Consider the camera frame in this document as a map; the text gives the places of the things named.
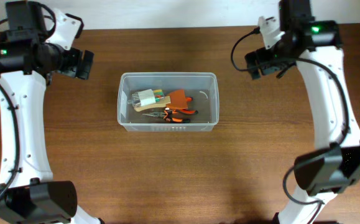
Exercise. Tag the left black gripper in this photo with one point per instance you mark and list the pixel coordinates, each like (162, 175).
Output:
(73, 68)

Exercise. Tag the colourful bit set pack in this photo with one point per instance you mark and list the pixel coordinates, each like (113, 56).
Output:
(146, 97)

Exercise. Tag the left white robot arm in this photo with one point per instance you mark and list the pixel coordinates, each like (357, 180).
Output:
(28, 192)

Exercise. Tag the red black cutting pliers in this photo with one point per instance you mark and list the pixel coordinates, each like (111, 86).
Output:
(186, 111)

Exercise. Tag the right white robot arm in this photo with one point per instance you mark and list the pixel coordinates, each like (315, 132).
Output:
(296, 39)

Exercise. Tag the orange scraper wooden handle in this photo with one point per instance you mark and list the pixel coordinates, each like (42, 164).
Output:
(162, 104)

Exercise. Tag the orange black long-nose pliers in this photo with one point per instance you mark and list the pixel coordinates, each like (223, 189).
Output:
(167, 115)

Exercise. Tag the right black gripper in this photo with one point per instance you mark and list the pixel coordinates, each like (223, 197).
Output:
(262, 54)

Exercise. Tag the orange socket bit rail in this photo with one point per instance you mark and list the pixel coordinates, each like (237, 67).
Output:
(168, 128)

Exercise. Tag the clear plastic container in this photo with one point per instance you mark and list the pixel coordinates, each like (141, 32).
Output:
(201, 86)

